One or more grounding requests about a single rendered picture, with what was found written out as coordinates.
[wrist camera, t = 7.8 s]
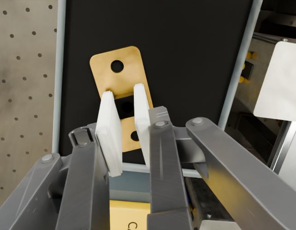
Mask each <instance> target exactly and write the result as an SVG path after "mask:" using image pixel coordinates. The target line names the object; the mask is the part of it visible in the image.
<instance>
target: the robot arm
mask: <svg viewBox="0 0 296 230"><path fill-rule="evenodd" d="M134 116H135V127H136V130H137V135H138V138H139V141H140V145H141V149H142V152H143V156H144V160H145V163H146V166H147V167H148V168H150V214H147V230H194V227H193V223H192V218H191V213H190V207H189V202H188V198H187V192H186V188H185V182H184V177H183V171H182V167H181V163H193V165H194V168H195V169H196V170H197V172H198V173H199V174H200V176H201V177H202V178H203V180H204V181H205V182H206V183H207V185H208V186H209V188H210V189H211V190H212V192H213V193H214V194H215V195H216V197H217V198H218V199H219V201H220V202H221V203H222V205H223V206H224V207H225V209H226V210H227V211H228V213H229V214H230V215H231V217H232V218H233V219H234V220H235V222H236V223H237V224H238V226H239V227H240V229H241V230H296V189H294V188H293V187H292V186H291V185H290V184H289V183H287V182H286V181H285V180H284V179H282V178H281V177H280V176H279V175H277V174H276V173H275V172H274V171H272V170H271V169H270V168H269V167H267V166H266V165H265V164H264V163H262V162H261V161H260V160H259V159H258V158H256V157H255V156H254V155H253V154H252V153H250V152H249V151H248V150H246V149H245V148H244V147H243V146H242V145H240V144H239V143H238V142H236V141H235V140H234V139H233V138H232V137H231V136H229V135H228V134H227V133H226V132H224V131H223V130H222V129H221V128H219V127H218V126H217V125H216V124H214V123H213V122H212V121H211V120H209V119H208V118H204V117H196V118H194V119H191V120H189V121H188V122H187V123H186V127H176V126H173V125H172V123H171V121H170V118H169V114H168V111H167V108H165V107H163V106H160V107H156V108H152V109H149V105H148V100H147V97H146V93H145V88H144V85H143V84H142V83H140V84H135V86H134ZM68 136H69V138H70V141H71V143H72V146H73V151H72V154H70V155H68V156H66V157H63V158H61V156H60V154H59V153H51V154H47V155H44V156H43V157H41V158H40V159H39V160H38V161H37V162H36V163H35V164H34V166H33V167H32V168H31V169H30V171H29V172H28V173H27V175H26V176H25V177H24V178H23V179H22V181H21V182H20V183H19V184H18V186H17V187H16V188H15V190H14V191H13V192H12V193H11V195H10V196H9V197H8V198H7V200H6V201H5V202H4V203H3V204H2V206H1V207H0V230H111V228H110V192H109V177H108V174H107V172H106V171H108V173H109V176H112V177H115V176H119V175H121V173H122V123H121V120H120V119H119V116H118V112H117V109H116V105H115V102H114V97H113V93H112V92H111V91H107V92H103V94H102V98H101V104H100V110H99V115H98V120H97V122H96V123H93V124H89V125H87V126H82V127H79V128H76V129H74V130H72V131H71V132H70V133H69V134H68ZM48 193H49V195H48Z"/></svg>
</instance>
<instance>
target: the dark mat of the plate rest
mask: <svg viewBox="0 0 296 230"><path fill-rule="evenodd" d="M252 3H253V0H67V3H66V21H65V39H64V57H63V82H62V100H61V118H60V136H59V154H60V156H63V157H66V156H68V155H70V154H72V151H73V146H72V143H71V141H70V138H69V136H68V134H69V133H70V132H71V131H72V130H74V129H76V128H79V127H82V126H87V125H89V124H93V123H96V122H97V120H98V115H99V110H100V104H101V98H100V94H99V91H98V88H97V85H96V82H95V79H94V76H93V73H92V70H91V67H90V59H91V58H92V56H94V55H96V54H99V53H103V52H108V51H112V50H116V49H120V48H124V47H128V46H135V47H137V48H138V49H139V51H140V54H141V58H142V63H143V67H144V71H145V75H146V79H147V83H148V88H149V92H150V96H151V100H152V104H153V108H156V107H160V106H163V107H165V108H167V111H168V114H169V118H170V121H171V123H172V125H173V126H176V127H186V123H187V122H188V121H189V120H191V119H194V118H196V117H204V118H208V119H209V120H211V121H212V122H213V123H214V124H216V125H217V126H218V122H219V119H220V116H221V112H222V108H223V105H224V101H225V98H226V95H227V91H228V87H229V84H230V81H231V77H232V74H233V70H234V66H235V63H236V60H237V56H238V52H239V49H240V45H241V42H242V38H243V35H244V31H245V28H246V25H247V21H248V17H249V14H250V10H251V7H252ZM122 162H125V163H134V164H143V165H146V163H145V160H144V156H143V152H142V149H141V148H139V149H135V150H131V151H127V152H122Z"/></svg>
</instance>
